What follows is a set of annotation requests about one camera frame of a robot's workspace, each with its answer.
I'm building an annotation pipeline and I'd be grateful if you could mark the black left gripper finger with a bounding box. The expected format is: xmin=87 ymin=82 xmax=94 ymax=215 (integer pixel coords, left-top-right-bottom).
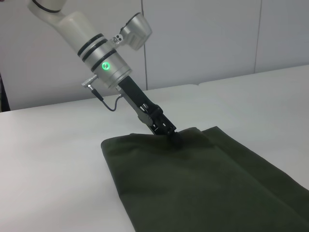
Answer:
xmin=149 ymin=112 xmax=185 ymax=148
xmin=137 ymin=111 xmax=155 ymax=132

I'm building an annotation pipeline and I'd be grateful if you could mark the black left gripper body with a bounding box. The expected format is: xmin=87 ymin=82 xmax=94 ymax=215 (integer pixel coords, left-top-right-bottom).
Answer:
xmin=116 ymin=75 xmax=162 ymax=121

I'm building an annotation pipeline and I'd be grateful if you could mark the dark green shirt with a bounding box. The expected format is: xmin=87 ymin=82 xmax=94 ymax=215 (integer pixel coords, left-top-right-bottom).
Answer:
xmin=100 ymin=125 xmax=309 ymax=232

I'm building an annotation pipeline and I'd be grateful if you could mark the left gripper cable with plugs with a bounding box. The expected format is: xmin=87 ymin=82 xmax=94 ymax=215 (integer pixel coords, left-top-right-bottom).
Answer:
xmin=81 ymin=74 xmax=124 ymax=112

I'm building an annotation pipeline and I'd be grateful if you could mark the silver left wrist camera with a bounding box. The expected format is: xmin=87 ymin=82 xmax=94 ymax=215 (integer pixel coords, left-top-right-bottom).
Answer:
xmin=107 ymin=12 xmax=153 ymax=51

